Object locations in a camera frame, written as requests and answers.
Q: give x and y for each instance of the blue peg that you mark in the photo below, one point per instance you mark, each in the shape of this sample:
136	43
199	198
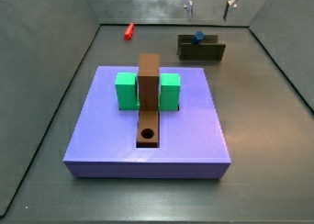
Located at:
198	37

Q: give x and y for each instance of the black angle fixture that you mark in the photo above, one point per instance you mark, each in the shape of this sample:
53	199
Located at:
208	50

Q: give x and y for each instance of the red peg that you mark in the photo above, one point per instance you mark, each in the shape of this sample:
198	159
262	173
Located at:
129	31

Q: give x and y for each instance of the right green block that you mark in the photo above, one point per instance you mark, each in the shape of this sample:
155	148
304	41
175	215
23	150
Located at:
169	91

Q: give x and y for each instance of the green block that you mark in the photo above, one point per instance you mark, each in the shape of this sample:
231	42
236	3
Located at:
125	88
169	91

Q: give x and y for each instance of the brown L-shaped block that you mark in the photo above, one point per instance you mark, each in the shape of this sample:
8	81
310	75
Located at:
147	137

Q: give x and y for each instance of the left green block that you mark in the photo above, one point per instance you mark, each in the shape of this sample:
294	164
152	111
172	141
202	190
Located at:
125	88

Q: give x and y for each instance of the purple base block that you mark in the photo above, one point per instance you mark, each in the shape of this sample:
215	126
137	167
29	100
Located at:
191	151

